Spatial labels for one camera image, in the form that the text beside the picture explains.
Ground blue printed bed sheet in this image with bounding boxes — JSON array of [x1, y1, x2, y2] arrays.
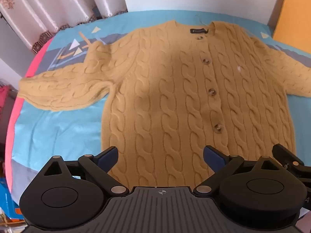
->
[[5, 10, 311, 192]]

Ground dark red cloth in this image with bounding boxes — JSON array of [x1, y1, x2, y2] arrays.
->
[[0, 84, 13, 113]]

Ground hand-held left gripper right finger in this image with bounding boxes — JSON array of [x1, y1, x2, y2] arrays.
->
[[193, 145, 285, 196]]

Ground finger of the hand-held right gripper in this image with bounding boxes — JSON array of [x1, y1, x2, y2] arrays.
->
[[272, 143, 306, 176]]

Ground mustard cable-knit cardigan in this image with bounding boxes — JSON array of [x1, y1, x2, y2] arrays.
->
[[19, 21, 311, 188]]

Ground pale pink lace-trimmed curtain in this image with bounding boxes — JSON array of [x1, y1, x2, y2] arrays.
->
[[0, 0, 128, 54]]

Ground pink mattress cover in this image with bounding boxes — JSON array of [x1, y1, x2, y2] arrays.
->
[[5, 38, 53, 193]]

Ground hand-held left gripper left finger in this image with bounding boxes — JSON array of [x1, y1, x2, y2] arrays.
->
[[43, 146, 130, 196]]

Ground blue box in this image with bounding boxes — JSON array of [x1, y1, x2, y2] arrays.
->
[[0, 177, 23, 219]]

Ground yellow wooden board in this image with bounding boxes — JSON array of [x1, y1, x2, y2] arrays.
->
[[272, 0, 311, 59]]

